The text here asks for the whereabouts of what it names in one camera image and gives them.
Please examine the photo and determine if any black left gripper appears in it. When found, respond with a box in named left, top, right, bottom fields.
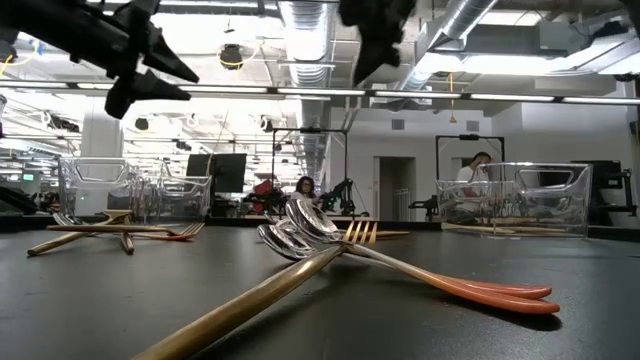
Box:
left=69, top=0, right=199, bottom=120

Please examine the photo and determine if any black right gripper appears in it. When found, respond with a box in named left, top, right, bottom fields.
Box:
left=339, top=0, right=417, bottom=87

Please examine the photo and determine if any long ceiling light bar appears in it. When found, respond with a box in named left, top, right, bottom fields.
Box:
left=0, top=79, right=640, bottom=106

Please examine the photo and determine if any black ceiling dome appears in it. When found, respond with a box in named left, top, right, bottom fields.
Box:
left=219, top=43, right=245, bottom=71

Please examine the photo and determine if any black computer monitor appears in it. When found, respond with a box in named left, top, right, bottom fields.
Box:
left=185, top=152, right=248, bottom=195

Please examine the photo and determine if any clear plastic bin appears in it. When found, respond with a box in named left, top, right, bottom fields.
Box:
left=57, top=156, right=214, bottom=225
left=435, top=161, right=594, bottom=239

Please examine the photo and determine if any person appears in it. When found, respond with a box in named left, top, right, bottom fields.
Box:
left=291, top=175, right=321, bottom=202
left=456, top=151, right=494, bottom=184

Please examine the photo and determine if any black slanted equipment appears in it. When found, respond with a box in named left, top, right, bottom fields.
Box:
left=0, top=184, right=40, bottom=217

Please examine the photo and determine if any black equipment stand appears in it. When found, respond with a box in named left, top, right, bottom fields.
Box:
left=571, top=159, right=640, bottom=227

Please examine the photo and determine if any silver ventilation duct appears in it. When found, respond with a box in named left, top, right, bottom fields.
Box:
left=277, top=0, right=334, bottom=189
left=399, top=0, right=501, bottom=96

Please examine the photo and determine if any yellow hanging cord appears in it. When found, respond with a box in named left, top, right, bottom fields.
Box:
left=448, top=71, right=459, bottom=125

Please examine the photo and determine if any black metal frame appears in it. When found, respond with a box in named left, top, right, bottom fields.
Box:
left=435, top=133, right=506, bottom=184

